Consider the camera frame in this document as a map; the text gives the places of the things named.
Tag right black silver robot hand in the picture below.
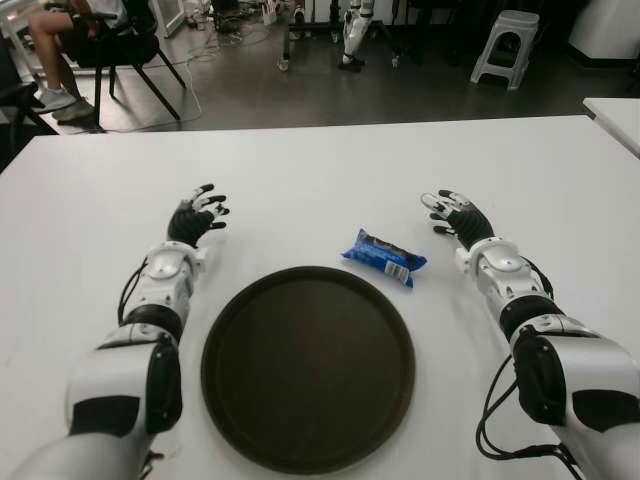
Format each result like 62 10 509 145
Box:
419 188 496 250

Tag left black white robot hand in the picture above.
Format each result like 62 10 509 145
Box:
167 183 231 248

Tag blue Oreo cookie packet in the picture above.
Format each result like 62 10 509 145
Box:
340 227 429 290

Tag white side table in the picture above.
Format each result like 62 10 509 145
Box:
582 97 640 159

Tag black office chair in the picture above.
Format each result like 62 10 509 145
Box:
47 0 189 132

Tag round dark brown tray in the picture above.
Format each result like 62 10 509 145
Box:
200 265 417 475

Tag grey plastic stool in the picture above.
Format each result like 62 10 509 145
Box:
469 9 541 91

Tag white framed panel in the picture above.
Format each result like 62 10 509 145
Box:
149 0 187 39

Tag white humanoid robot leg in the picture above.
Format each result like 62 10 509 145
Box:
337 0 376 72

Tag seated person with bare legs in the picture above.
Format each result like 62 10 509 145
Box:
27 0 126 121

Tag white cabinet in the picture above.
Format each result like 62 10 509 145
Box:
569 0 640 61

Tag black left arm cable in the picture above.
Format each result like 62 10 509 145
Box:
117 263 167 477

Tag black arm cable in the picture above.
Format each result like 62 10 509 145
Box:
477 254 584 480
117 263 167 477

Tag long white floor cable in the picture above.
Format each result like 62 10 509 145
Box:
104 29 221 132

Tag tangled floor cables heap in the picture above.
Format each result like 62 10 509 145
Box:
187 4 271 49

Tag black wheeled metal frame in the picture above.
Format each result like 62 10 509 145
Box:
276 0 404 72

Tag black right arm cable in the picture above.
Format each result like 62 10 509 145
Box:
477 254 584 480

